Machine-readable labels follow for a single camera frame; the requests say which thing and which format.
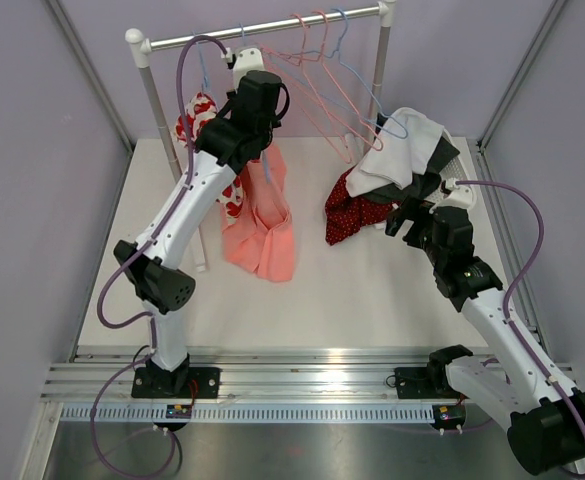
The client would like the pink wire hanger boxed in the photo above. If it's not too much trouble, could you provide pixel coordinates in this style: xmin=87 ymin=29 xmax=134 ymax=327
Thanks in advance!
xmin=259 ymin=44 xmax=353 ymax=165
xmin=291 ymin=10 xmax=385 ymax=153

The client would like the dark grey dotted skirt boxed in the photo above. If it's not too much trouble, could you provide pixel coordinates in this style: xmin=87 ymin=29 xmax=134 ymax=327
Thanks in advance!
xmin=361 ymin=114 xmax=461 ymax=206

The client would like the dark red polka dot skirt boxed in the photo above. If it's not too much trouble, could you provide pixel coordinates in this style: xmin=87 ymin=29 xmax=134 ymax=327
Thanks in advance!
xmin=324 ymin=169 xmax=394 ymax=246

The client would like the salmon pink pleated skirt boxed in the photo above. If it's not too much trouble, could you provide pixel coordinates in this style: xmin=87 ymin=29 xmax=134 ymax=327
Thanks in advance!
xmin=217 ymin=144 xmax=296 ymax=282

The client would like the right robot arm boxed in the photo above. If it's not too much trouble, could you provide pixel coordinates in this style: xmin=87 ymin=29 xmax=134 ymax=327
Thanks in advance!
xmin=385 ymin=198 xmax=585 ymax=478

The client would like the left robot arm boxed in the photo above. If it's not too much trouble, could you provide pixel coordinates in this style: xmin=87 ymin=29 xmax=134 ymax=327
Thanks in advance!
xmin=114 ymin=70 xmax=290 ymax=399

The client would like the white red floral skirt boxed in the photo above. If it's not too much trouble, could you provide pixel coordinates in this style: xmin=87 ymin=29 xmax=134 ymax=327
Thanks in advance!
xmin=172 ymin=91 xmax=245 ymax=226

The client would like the white perforated plastic basket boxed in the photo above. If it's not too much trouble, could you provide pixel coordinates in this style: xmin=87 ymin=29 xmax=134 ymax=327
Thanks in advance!
xmin=425 ymin=153 xmax=469 ymax=214

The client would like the white and silver clothes rack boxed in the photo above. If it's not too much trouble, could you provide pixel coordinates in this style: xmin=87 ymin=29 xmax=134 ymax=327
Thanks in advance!
xmin=123 ymin=0 xmax=398 ymax=274

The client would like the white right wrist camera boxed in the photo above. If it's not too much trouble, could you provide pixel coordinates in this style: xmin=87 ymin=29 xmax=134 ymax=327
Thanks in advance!
xmin=437 ymin=178 xmax=476 ymax=210

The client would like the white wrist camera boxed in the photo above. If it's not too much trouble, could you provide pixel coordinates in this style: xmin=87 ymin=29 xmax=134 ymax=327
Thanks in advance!
xmin=222 ymin=46 xmax=265 ymax=90
xmin=437 ymin=178 xmax=476 ymax=210

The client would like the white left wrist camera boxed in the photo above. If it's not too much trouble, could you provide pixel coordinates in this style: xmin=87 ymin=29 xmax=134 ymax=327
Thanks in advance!
xmin=222 ymin=46 xmax=265 ymax=90

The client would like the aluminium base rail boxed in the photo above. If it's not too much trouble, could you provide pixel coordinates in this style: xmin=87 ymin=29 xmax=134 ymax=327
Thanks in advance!
xmin=41 ymin=346 xmax=446 ymax=424

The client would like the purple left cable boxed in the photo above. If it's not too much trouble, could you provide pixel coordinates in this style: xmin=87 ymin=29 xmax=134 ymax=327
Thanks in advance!
xmin=89 ymin=38 xmax=235 ymax=477

